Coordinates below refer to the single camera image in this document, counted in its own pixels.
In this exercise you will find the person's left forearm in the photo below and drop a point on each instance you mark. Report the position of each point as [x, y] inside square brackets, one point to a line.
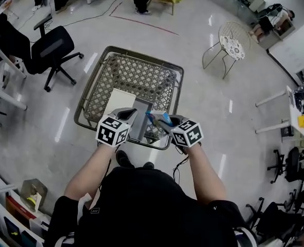
[87, 174]

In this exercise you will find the black office chair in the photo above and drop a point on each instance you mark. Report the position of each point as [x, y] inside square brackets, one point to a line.
[51, 48]
[275, 215]
[293, 163]

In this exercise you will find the person's black shoe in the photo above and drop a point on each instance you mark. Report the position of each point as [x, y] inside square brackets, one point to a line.
[149, 165]
[125, 158]

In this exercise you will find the person's right forearm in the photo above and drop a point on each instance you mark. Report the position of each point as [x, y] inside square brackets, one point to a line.
[206, 174]

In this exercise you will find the white desk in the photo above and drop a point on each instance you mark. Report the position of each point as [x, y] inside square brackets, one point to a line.
[0, 86]
[296, 112]

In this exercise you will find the white partition board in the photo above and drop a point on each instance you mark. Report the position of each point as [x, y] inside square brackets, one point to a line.
[293, 53]

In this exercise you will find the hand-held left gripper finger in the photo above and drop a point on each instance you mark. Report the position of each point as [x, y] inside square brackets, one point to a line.
[130, 116]
[123, 111]

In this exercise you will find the grey metal bin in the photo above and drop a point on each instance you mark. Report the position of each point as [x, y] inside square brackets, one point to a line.
[31, 188]

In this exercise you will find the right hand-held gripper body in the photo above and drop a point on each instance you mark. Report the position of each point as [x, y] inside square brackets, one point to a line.
[186, 134]

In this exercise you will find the white box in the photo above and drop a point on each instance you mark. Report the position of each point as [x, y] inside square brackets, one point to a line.
[123, 102]

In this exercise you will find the yellow-green item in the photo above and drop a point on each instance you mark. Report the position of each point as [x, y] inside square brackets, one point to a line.
[31, 199]

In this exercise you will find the yellow object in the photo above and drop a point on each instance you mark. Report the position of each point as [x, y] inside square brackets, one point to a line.
[302, 120]

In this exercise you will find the person's left black shoe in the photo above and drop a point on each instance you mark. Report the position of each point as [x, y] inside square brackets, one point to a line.
[125, 158]

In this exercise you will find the blue packaged item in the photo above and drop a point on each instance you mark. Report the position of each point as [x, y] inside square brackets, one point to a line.
[159, 117]

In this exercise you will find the person's right black shoe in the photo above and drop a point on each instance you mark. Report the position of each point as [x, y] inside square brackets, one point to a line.
[149, 165]

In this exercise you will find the patterned round seat cushion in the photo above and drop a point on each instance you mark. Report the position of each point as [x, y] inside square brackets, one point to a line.
[233, 48]

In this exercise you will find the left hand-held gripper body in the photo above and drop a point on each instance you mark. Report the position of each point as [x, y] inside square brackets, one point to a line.
[113, 134]

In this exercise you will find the white shelf unit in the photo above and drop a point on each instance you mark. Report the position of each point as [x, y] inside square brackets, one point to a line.
[13, 215]

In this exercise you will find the person's black clothing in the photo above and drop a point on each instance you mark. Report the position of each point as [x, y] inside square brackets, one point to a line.
[147, 207]

